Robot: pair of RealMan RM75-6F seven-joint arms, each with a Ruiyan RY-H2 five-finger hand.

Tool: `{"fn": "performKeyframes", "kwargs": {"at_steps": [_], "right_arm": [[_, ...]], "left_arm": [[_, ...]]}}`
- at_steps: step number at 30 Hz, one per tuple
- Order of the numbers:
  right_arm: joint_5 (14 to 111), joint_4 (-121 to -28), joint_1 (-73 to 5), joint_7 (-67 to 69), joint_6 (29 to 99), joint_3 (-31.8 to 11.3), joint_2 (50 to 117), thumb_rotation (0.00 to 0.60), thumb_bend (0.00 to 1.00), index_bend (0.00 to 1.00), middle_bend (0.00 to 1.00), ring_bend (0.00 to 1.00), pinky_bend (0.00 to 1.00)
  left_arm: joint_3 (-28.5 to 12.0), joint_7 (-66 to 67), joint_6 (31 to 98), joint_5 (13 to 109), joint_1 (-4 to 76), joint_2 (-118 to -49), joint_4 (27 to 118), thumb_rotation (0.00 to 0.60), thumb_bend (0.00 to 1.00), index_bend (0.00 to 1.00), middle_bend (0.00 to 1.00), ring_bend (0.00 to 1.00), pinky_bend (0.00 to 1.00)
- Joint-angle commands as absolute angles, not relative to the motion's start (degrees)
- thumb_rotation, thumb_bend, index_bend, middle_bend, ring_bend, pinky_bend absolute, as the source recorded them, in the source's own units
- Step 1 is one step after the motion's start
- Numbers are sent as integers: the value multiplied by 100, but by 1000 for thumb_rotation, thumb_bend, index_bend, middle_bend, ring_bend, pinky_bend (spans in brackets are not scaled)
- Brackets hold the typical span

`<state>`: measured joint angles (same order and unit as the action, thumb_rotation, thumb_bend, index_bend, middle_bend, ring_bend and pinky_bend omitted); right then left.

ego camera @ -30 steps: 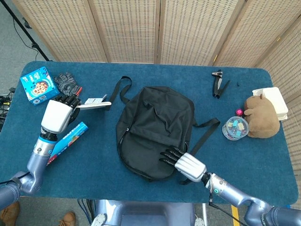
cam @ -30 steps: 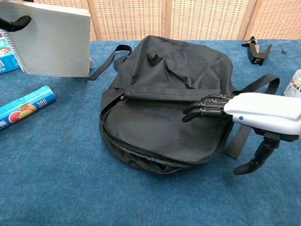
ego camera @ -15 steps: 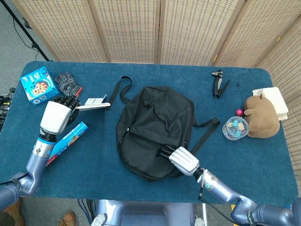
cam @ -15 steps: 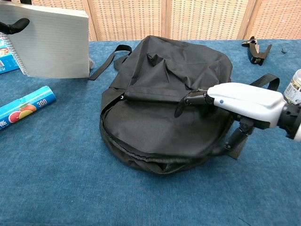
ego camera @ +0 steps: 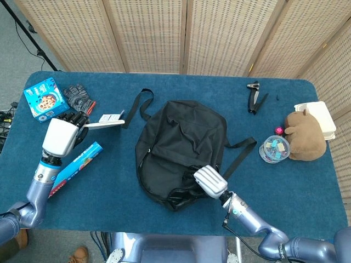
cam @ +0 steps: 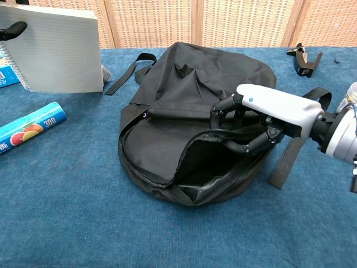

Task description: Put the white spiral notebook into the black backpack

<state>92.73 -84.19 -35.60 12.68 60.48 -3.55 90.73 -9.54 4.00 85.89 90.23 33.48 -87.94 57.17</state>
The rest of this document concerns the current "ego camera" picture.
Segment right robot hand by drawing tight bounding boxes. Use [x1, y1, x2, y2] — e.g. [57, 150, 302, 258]
[182, 164, 229, 200]

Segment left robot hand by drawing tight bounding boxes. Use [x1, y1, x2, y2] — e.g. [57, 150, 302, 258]
[42, 110, 90, 158]

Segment white spiral notebook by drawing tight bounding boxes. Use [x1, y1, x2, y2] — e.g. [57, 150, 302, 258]
[83, 119, 126, 130]

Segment black backpack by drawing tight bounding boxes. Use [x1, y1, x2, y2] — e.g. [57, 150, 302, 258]
[122, 88, 258, 212]

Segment long blue plastic wrap box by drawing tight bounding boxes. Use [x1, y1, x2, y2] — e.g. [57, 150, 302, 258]
[48, 141, 104, 199]

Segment blue cookie box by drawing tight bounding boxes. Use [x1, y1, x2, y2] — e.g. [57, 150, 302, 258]
[23, 77, 70, 123]

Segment grey knit work glove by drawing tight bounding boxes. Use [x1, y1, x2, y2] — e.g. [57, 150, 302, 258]
[63, 84, 97, 116]

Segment small white barcode card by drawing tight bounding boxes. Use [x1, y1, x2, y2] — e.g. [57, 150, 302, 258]
[98, 110, 126, 123]

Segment clear jar of coloured clips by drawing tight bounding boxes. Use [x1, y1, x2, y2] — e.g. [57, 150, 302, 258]
[258, 134, 292, 164]

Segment blue grey robot torso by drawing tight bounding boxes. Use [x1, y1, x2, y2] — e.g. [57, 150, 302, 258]
[105, 232, 240, 263]

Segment blue table cloth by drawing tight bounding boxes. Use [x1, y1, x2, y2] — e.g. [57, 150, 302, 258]
[0, 71, 349, 239]

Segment black folding tool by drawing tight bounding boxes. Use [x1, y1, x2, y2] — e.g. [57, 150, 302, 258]
[246, 81, 270, 116]

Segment brown plush animal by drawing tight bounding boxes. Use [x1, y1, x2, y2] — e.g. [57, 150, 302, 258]
[284, 109, 328, 162]

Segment brown shoe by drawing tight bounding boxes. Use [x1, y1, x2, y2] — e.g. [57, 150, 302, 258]
[67, 246, 89, 263]
[14, 228, 29, 249]

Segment black tripod stand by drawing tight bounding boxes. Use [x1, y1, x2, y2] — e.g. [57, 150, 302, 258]
[0, 0, 60, 72]

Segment white clamshell lunch box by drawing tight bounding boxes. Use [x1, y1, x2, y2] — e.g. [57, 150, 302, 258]
[293, 101, 337, 141]

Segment rattan folding screen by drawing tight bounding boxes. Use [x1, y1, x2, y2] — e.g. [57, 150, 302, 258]
[13, 0, 351, 205]

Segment bundle of floor cables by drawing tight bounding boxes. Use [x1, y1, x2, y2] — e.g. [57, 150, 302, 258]
[0, 101, 19, 145]

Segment blue cables under table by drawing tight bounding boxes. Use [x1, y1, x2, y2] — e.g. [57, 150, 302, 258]
[90, 231, 111, 261]

